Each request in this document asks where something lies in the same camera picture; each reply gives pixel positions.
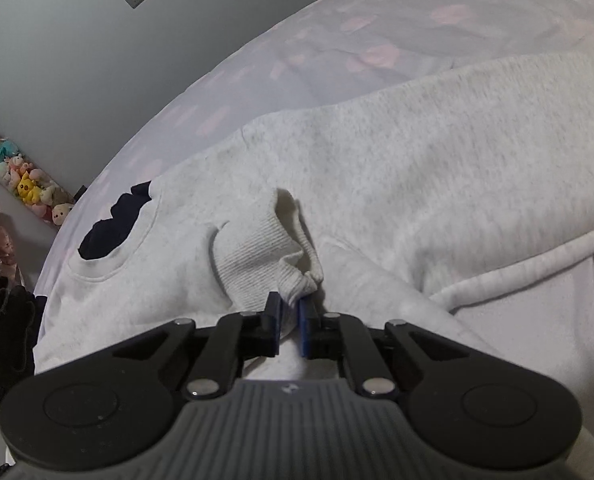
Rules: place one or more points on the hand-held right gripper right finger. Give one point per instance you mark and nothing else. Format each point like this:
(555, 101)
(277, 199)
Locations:
(305, 327)

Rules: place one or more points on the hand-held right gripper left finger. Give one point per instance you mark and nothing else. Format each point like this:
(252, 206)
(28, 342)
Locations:
(276, 325)

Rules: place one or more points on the white printed sweatshirt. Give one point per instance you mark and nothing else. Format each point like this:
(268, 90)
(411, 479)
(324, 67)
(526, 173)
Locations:
(427, 170)

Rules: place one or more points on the stack of black clothes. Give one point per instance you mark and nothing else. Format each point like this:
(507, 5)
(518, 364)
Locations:
(4, 340)

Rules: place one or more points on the black inner garment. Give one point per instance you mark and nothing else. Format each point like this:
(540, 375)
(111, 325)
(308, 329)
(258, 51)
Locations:
(114, 225)

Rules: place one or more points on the tube of plush toys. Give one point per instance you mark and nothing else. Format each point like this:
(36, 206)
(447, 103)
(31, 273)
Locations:
(27, 185)

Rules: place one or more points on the polka-dot bed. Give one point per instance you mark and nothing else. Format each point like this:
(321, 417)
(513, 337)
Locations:
(377, 10)

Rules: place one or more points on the black wall socket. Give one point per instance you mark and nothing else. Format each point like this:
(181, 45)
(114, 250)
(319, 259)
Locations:
(80, 192)

